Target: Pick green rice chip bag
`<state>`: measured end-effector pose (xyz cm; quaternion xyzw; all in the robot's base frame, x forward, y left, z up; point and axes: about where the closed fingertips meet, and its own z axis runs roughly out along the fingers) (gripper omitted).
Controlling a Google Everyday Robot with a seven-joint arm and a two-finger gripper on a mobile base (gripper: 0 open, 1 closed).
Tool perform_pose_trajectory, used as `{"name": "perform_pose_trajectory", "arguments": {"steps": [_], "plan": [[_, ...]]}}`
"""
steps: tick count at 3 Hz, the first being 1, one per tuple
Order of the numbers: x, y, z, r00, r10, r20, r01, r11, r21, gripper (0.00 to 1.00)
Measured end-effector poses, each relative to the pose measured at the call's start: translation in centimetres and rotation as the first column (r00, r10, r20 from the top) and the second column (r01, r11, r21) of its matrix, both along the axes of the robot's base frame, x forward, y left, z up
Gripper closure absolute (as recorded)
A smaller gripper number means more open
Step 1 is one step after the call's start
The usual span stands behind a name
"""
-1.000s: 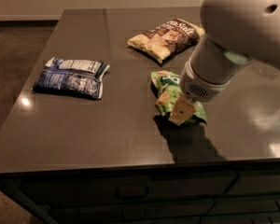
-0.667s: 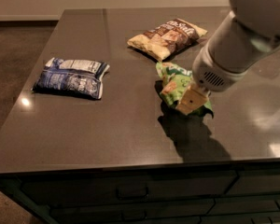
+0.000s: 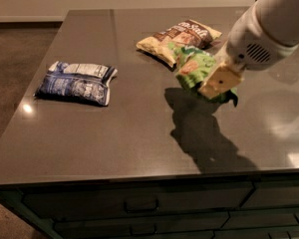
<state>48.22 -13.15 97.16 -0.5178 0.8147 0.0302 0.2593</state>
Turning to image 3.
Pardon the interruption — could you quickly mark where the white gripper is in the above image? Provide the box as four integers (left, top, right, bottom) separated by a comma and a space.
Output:
198, 5, 298, 100

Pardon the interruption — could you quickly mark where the green rice chip bag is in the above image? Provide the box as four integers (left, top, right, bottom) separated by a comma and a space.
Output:
173, 46, 238, 106

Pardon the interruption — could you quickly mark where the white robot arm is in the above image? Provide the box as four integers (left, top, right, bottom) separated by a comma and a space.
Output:
198, 0, 299, 99

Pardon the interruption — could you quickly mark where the brown and cream chip bag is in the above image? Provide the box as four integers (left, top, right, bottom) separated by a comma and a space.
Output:
137, 19, 222, 67

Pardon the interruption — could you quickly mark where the blue and white chip bag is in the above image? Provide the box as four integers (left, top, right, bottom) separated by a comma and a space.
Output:
35, 61, 118, 107

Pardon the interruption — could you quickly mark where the dark drawer cabinet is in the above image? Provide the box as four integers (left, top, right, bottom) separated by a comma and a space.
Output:
0, 175, 299, 239

